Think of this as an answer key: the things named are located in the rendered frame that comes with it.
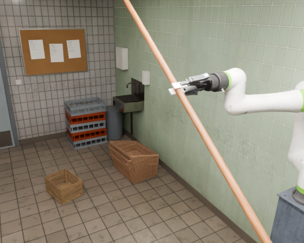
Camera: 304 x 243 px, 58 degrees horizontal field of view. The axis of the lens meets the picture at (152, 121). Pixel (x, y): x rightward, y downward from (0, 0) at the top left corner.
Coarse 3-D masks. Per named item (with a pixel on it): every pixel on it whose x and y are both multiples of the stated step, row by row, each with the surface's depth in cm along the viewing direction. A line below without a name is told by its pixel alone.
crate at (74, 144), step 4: (68, 136) 487; (100, 136) 484; (104, 136) 488; (68, 140) 493; (80, 140) 467; (84, 140) 470; (88, 140) 474; (92, 140) 478; (96, 140) 482; (100, 140) 486; (104, 140) 500; (72, 144) 473; (76, 144) 484; (80, 144) 469; (84, 144) 484; (88, 144) 485; (92, 144) 481; (96, 144) 484; (76, 148) 467; (80, 148) 471
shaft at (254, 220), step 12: (132, 12) 141; (144, 36) 134; (156, 48) 129; (168, 72) 123; (180, 96) 117; (192, 108) 114; (192, 120) 113; (204, 132) 109; (216, 156) 104; (228, 180) 100; (240, 192) 98; (240, 204) 97; (252, 216) 94; (264, 240) 91
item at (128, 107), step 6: (132, 78) 459; (132, 84) 463; (138, 84) 442; (132, 90) 467; (138, 90) 446; (114, 96) 456; (120, 96) 456; (126, 96) 456; (132, 96) 457; (138, 96) 450; (114, 102) 453; (120, 102) 431; (126, 102) 427; (132, 102) 429; (138, 102) 433; (120, 108) 435; (126, 108) 426; (132, 108) 431; (138, 108) 436; (132, 114) 459; (132, 120) 463; (132, 126) 467; (132, 132) 471
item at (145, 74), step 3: (144, 72) 401; (147, 72) 403; (144, 75) 403; (147, 75) 404; (144, 78) 404; (147, 78) 406; (144, 81) 406; (147, 81) 408; (144, 84) 408; (147, 84) 410
